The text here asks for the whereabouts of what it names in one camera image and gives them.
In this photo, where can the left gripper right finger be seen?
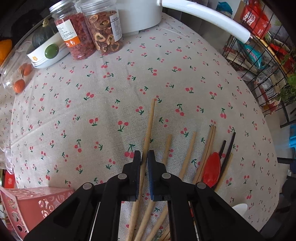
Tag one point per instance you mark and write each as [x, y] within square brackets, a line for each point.
[196, 212]

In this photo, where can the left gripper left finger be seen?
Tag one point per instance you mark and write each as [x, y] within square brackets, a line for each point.
[92, 212]

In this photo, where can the white plastic spoon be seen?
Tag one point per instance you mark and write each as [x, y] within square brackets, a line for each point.
[241, 208]

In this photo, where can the black chopstick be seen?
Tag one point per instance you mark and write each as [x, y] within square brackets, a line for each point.
[222, 149]
[227, 155]

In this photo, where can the wooden chopstick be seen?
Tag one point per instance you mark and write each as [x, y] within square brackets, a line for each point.
[136, 205]
[164, 213]
[151, 204]
[228, 162]
[199, 174]

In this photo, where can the red plastic spoon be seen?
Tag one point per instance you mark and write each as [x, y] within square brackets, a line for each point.
[212, 170]

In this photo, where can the pink perforated utensil holder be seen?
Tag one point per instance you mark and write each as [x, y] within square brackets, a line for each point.
[26, 208]

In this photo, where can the cherry print tablecloth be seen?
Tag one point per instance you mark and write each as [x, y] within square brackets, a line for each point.
[81, 120]

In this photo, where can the glass jar with wooden lid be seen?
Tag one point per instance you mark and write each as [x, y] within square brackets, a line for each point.
[16, 66]

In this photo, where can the white enamel pot green knob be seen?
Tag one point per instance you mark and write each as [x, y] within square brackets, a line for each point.
[49, 53]

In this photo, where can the large orange fruit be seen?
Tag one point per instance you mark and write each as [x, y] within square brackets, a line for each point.
[5, 48]

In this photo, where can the dark green pumpkin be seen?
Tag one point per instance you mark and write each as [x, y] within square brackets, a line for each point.
[44, 33]

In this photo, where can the jar of dried fruit slices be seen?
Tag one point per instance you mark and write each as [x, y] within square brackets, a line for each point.
[103, 22]

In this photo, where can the jar of red goji berries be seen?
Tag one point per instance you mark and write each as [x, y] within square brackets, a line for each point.
[72, 27]

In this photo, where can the black wire storage rack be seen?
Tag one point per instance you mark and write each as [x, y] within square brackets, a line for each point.
[258, 61]

